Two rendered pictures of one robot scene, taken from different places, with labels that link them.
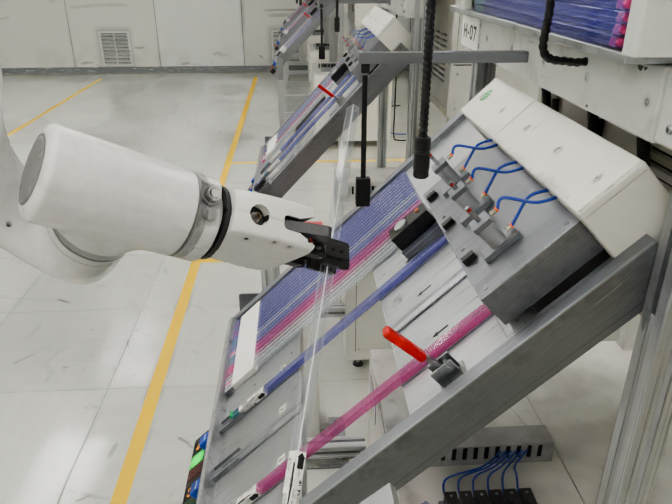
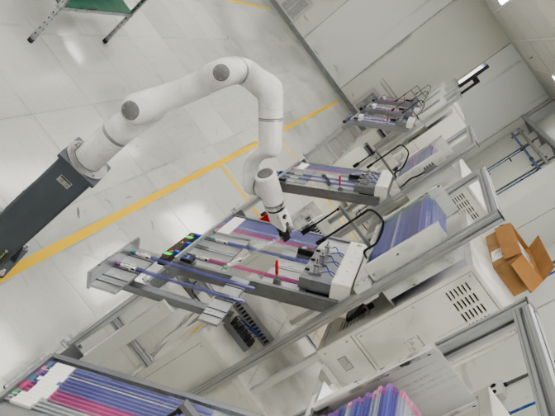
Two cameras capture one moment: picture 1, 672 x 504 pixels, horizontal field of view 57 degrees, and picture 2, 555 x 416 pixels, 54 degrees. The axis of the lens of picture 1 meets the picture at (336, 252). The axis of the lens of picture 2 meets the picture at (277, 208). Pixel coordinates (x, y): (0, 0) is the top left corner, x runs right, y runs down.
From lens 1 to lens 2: 1.52 m
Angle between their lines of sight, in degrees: 2
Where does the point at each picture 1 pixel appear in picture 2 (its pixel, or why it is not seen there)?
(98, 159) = (275, 184)
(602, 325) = (312, 306)
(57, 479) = (104, 184)
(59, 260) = (249, 185)
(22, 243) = (247, 176)
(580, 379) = (296, 348)
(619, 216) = (337, 291)
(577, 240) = (327, 287)
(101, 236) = (260, 192)
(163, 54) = (311, 35)
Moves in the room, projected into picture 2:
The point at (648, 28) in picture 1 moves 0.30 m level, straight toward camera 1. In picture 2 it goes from (370, 266) to (334, 260)
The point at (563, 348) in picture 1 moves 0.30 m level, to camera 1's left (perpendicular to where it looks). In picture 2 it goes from (301, 302) to (258, 240)
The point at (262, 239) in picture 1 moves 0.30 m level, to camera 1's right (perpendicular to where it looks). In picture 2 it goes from (279, 220) to (324, 284)
